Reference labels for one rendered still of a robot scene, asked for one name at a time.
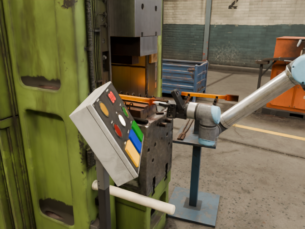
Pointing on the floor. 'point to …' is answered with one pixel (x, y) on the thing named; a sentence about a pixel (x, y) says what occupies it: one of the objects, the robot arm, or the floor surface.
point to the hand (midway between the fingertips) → (155, 101)
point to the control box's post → (103, 196)
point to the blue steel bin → (184, 76)
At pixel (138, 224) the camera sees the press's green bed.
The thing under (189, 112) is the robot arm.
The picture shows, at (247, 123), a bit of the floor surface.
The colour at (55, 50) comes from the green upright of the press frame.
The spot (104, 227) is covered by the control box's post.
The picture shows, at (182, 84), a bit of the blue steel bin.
